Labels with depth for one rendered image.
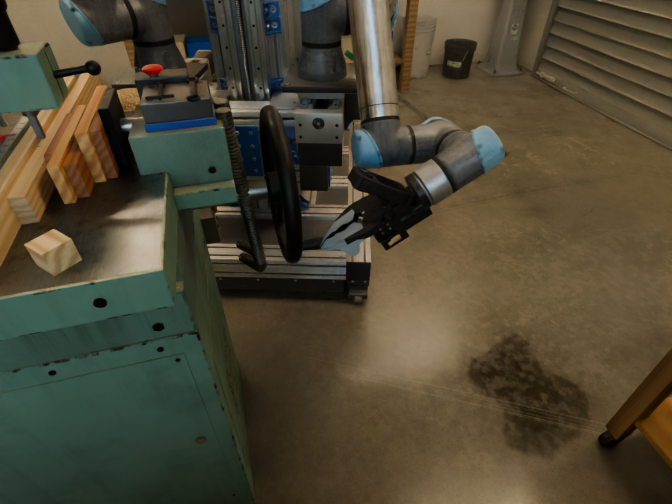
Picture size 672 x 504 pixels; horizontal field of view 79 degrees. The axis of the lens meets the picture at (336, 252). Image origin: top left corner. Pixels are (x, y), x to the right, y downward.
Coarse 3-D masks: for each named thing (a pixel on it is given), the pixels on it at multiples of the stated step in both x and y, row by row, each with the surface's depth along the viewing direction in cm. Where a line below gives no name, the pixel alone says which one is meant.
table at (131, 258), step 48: (96, 192) 58; (144, 192) 58; (192, 192) 64; (96, 240) 50; (144, 240) 50; (0, 288) 44; (48, 288) 44; (96, 288) 45; (144, 288) 47; (0, 336) 45
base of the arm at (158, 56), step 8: (168, 40) 119; (136, 48) 119; (144, 48) 117; (152, 48) 117; (160, 48) 118; (168, 48) 120; (176, 48) 123; (136, 56) 121; (144, 56) 118; (152, 56) 118; (160, 56) 119; (168, 56) 120; (176, 56) 122; (136, 64) 122; (144, 64) 119; (160, 64) 119; (168, 64) 122; (176, 64) 122; (184, 64) 125
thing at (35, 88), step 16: (16, 48) 53; (32, 48) 53; (48, 48) 56; (0, 64) 51; (16, 64) 51; (32, 64) 52; (48, 64) 55; (0, 80) 52; (16, 80) 52; (32, 80) 53; (48, 80) 54; (64, 80) 59; (0, 96) 53; (16, 96) 53; (32, 96) 54; (48, 96) 54; (64, 96) 58; (0, 112) 54; (16, 112) 55; (32, 112) 57
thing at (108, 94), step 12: (108, 96) 61; (108, 108) 58; (120, 108) 64; (108, 120) 58; (120, 120) 62; (132, 120) 63; (108, 132) 59; (120, 132) 62; (120, 144) 61; (120, 156) 62
